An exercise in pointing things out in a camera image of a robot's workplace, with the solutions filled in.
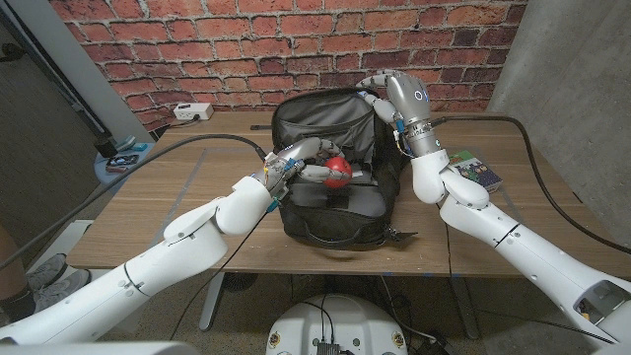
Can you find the black backpack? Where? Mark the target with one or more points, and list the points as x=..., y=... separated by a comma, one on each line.
x=340, y=118

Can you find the green purple card game box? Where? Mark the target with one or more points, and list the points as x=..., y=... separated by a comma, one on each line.
x=475, y=170

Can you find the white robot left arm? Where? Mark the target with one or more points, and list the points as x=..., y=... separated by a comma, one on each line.
x=148, y=276

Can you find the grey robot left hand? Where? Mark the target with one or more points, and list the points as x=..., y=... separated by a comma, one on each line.
x=301, y=158

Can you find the blue round stool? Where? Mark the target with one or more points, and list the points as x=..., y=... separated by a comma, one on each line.
x=116, y=180

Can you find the red brick printed backdrop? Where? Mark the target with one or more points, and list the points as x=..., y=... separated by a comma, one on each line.
x=222, y=49

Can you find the person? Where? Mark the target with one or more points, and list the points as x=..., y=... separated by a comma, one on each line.
x=12, y=281

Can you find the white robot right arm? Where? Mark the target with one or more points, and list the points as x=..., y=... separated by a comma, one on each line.
x=517, y=232

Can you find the white power strip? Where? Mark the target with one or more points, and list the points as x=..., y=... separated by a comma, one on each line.
x=192, y=111

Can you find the grey metal table leg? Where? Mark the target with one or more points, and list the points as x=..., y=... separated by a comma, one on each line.
x=212, y=301
x=463, y=305

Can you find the black floor fan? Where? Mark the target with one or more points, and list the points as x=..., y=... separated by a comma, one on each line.
x=240, y=282

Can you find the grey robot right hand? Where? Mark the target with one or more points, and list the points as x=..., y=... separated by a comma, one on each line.
x=409, y=98

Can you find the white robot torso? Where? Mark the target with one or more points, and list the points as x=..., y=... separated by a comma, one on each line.
x=335, y=325

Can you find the black smartphone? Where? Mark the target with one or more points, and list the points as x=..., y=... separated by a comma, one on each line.
x=122, y=160

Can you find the teal plastic tool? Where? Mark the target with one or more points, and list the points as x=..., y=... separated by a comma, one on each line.
x=127, y=143

